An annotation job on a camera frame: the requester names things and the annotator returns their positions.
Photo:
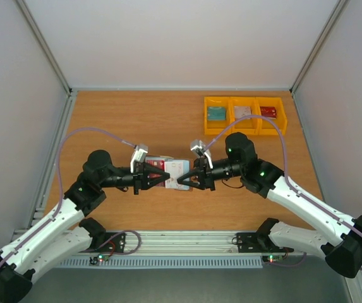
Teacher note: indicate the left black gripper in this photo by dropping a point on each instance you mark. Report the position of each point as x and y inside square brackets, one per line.
[139, 176]

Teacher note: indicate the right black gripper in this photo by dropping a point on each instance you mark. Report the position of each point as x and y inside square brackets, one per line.
[206, 175]

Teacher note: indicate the red VIP card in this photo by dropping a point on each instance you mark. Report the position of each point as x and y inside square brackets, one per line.
[160, 164]

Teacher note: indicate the brown leather card holder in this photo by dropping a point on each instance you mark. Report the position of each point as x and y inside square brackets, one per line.
[164, 158]

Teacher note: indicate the white patterned card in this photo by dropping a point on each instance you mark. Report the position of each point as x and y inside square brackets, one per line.
[176, 168]

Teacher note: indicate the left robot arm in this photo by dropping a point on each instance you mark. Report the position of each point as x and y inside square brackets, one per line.
[67, 229]

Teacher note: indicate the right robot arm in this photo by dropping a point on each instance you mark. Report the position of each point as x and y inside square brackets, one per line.
[335, 236]

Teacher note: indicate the teal card stack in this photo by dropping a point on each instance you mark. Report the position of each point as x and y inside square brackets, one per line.
[216, 113]

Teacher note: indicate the white card stack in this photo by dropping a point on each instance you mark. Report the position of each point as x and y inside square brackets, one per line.
[241, 111]

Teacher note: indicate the red card stack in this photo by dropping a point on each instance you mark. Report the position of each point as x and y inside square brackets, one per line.
[269, 112]

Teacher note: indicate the left yellow bin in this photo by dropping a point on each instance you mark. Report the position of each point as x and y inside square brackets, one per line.
[212, 128]

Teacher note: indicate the yellow bin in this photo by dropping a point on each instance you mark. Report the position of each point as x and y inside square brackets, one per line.
[212, 128]
[267, 128]
[249, 127]

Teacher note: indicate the middle yellow bin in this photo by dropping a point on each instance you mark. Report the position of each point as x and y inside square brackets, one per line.
[249, 127]

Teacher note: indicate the right yellow bin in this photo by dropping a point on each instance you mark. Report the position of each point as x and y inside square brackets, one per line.
[267, 128]

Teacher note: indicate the left small circuit board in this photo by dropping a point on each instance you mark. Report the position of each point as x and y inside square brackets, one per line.
[95, 260]

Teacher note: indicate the small circuit board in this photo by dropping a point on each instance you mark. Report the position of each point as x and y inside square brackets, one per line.
[273, 258]
[95, 260]

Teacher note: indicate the right small circuit board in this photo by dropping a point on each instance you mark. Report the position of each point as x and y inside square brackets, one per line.
[273, 258]

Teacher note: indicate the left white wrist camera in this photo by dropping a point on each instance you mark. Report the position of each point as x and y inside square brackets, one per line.
[138, 156]

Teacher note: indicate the aluminium front rail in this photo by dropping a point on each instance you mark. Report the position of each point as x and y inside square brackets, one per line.
[142, 243]

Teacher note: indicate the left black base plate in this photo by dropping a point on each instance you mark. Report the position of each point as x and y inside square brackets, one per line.
[106, 244]

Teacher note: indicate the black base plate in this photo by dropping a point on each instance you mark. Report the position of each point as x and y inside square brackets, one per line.
[106, 244]
[249, 242]

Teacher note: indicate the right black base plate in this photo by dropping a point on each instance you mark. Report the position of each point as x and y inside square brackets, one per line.
[249, 242]

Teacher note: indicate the grey slotted cable duct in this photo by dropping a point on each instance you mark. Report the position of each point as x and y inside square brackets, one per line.
[165, 262]

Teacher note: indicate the left aluminium frame post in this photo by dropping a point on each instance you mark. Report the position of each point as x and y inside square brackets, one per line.
[30, 20]

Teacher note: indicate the aluminium frame post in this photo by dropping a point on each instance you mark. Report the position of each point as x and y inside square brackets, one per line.
[321, 39]
[30, 20]

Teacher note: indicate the right aluminium frame post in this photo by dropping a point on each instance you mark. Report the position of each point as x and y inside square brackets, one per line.
[321, 39]

